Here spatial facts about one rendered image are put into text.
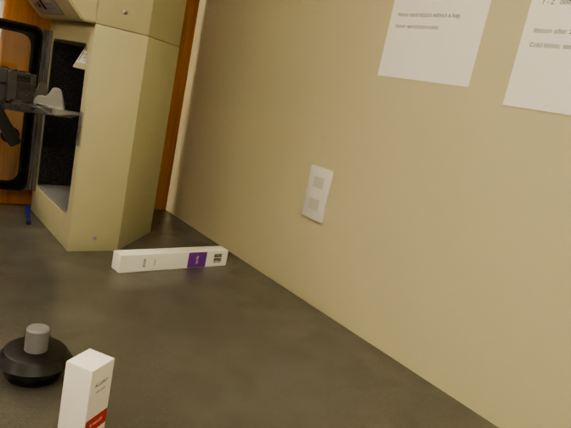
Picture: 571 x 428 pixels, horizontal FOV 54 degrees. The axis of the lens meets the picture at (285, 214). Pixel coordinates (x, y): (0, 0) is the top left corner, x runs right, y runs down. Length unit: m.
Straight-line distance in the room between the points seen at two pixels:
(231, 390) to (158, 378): 0.10
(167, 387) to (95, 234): 0.55
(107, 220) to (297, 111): 0.49
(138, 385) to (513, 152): 0.64
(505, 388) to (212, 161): 0.98
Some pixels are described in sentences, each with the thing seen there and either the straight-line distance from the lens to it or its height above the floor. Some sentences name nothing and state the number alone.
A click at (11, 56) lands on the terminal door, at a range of 1.48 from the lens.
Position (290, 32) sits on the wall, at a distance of 1.36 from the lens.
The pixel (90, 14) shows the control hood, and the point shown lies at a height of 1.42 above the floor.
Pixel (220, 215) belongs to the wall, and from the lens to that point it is 1.52.
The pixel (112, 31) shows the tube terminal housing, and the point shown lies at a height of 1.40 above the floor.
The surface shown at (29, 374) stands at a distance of 0.76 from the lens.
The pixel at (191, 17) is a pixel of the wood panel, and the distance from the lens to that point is 1.69.
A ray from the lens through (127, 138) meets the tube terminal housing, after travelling 1.24.
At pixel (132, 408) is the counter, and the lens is 0.75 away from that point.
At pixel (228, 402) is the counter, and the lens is 0.79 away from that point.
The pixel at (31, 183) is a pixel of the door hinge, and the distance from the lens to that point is 1.54.
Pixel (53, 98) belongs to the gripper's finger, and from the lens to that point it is 1.29.
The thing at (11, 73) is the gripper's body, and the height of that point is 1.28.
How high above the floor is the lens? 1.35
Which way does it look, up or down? 12 degrees down
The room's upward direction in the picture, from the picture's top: 12 degrees clockwise
